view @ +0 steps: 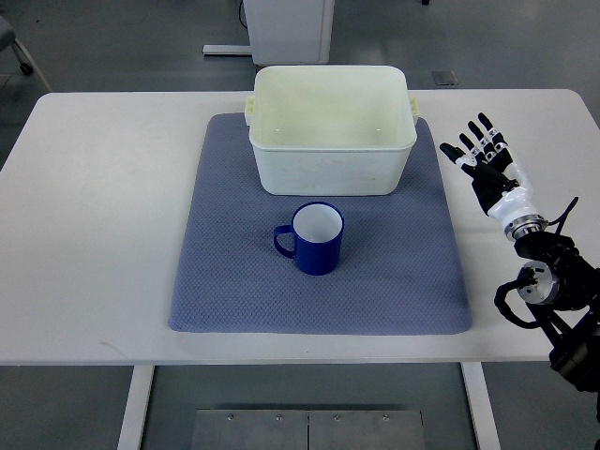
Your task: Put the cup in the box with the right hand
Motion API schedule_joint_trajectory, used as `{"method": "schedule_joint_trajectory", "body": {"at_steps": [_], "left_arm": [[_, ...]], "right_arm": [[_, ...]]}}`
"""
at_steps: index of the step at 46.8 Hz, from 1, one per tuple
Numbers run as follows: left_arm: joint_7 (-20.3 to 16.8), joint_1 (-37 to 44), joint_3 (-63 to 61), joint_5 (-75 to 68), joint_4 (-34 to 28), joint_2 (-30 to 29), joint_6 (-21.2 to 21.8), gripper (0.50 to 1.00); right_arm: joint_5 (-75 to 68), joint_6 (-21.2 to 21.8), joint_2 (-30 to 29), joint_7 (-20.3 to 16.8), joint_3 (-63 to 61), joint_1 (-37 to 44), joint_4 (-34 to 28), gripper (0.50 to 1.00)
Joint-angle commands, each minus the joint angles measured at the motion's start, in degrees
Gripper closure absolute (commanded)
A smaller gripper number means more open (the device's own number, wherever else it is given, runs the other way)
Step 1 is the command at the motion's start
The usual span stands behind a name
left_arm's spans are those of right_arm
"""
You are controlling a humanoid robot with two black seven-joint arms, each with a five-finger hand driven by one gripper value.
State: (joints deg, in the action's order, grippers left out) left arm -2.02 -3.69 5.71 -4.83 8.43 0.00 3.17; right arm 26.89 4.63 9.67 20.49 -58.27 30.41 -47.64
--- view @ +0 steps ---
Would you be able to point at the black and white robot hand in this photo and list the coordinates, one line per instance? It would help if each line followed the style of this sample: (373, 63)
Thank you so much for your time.
(501, 186)

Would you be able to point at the blue mug white inside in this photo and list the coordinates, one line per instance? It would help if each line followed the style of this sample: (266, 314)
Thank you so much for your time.
(313, 238)

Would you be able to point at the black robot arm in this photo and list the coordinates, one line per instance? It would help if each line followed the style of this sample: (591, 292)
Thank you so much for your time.
(557, 291)

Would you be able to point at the cream plastic box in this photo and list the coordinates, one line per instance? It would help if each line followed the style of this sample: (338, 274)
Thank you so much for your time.
(338, 130)

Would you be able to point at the small grey floor hatch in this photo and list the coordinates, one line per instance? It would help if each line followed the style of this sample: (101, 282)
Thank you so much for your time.
(444, 77)

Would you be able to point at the blue grey textured mat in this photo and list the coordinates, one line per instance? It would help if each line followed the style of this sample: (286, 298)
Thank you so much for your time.
(243, 268)

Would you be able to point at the right white table leg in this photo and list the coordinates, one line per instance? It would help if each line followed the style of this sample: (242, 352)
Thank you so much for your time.
(483, 423)

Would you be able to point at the white table leg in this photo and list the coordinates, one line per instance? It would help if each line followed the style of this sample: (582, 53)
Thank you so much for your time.
(483, 423)
(132, 428)

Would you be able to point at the white cabinet on base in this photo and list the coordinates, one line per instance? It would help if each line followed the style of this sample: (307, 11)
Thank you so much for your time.
(283, 33)

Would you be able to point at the metal floor plate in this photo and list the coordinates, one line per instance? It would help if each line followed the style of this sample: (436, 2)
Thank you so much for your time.
(308, 429)

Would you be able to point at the left white table leg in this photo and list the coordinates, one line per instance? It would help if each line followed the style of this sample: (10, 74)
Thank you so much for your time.
(132, 428)

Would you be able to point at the office chair leg with caster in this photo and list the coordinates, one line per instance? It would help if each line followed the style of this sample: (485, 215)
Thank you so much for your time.
(27, 64)

